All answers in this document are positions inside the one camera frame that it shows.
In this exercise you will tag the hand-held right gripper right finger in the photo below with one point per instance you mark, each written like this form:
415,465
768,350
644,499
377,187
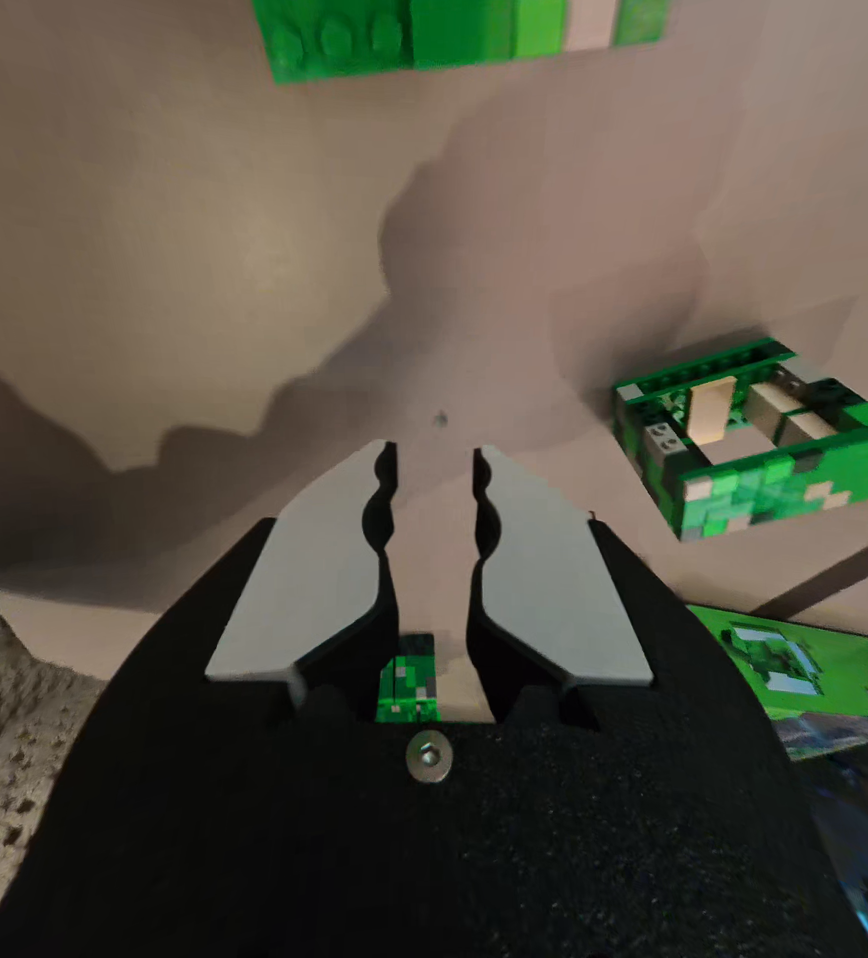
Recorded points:
546,591

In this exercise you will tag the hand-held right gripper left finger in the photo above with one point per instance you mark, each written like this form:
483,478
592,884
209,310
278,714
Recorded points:
314,584

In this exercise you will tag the green lego base plate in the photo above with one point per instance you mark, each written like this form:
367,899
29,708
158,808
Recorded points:
464,34

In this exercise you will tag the person's left forearm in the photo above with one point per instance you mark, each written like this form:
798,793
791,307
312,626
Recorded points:
7,748

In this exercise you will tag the small green pixel lego build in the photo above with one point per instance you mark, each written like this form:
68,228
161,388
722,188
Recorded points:
408,681

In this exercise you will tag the green lego box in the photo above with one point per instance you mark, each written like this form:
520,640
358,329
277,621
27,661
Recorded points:
815,673

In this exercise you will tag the green lego frame build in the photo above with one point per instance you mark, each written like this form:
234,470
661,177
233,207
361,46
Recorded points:
763,486

